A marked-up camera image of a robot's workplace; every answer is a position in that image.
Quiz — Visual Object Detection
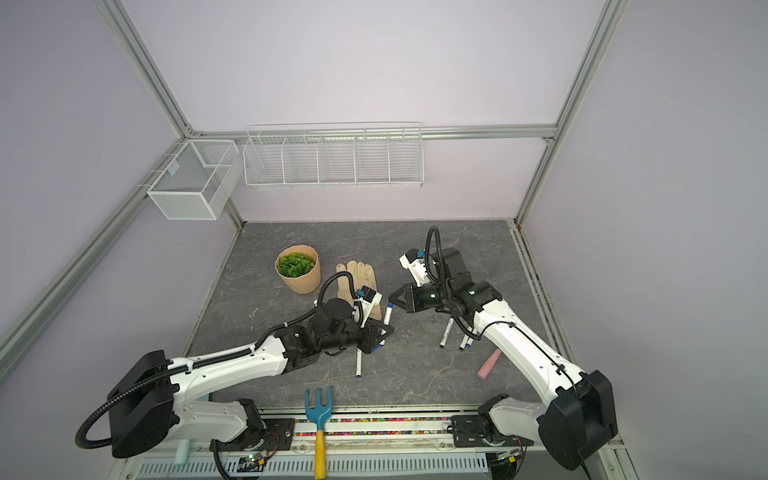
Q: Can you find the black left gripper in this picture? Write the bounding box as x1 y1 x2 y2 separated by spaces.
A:
320 313 394 352

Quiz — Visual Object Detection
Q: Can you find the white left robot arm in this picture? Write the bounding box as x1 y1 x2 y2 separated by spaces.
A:
75 298 394 458

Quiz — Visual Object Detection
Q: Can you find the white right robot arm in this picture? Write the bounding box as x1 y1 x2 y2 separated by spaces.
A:
389 248 618 470

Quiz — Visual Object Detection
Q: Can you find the beige work glove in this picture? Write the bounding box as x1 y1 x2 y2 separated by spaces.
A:
336 260 378 304

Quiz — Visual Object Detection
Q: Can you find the tan pot with green plant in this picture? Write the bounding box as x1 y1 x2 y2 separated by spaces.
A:
275 245 322 295

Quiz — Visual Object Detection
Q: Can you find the teal yellow garden fork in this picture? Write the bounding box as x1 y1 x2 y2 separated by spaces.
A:
304 386 333 479

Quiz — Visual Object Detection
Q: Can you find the small white mesh basket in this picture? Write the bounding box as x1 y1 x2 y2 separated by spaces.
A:
148 139 243 221

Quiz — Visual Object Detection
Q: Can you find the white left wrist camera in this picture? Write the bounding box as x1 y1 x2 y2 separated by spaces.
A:
354 286 382 327

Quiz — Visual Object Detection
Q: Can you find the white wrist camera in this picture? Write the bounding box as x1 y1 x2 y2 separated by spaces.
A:
399 249 431 287
354 286 382 327

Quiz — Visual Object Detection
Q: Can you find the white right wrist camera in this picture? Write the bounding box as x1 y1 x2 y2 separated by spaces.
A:
399 249 431 287

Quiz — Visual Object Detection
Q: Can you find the black corrugated right cable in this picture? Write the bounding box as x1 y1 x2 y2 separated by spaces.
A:
424 226 481 342

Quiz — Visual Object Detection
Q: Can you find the black corrugated cable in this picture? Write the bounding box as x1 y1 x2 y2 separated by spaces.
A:
424 226 481 342
74 271 361 450

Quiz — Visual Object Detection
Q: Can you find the long white wire basket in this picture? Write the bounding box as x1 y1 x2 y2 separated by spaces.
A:
243 122 425 187

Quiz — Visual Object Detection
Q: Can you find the light teal tool handle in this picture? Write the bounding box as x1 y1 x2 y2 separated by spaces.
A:
173 439 191 467

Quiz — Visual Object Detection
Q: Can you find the black corrugated left cable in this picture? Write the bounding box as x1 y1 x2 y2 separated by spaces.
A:
74 271 361 450

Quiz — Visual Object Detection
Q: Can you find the aluminium cage frame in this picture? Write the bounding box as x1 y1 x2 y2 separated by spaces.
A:
1 1 627 382

